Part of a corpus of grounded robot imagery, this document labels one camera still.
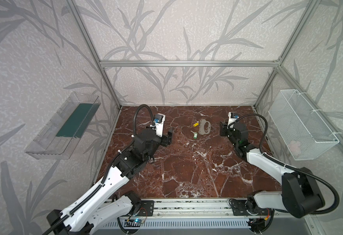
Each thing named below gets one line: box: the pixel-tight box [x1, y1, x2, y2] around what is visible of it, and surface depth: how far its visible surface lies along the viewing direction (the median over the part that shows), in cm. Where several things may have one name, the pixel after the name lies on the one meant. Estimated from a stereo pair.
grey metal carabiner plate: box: [198, 118, 212, 136], surface depth 110 cm
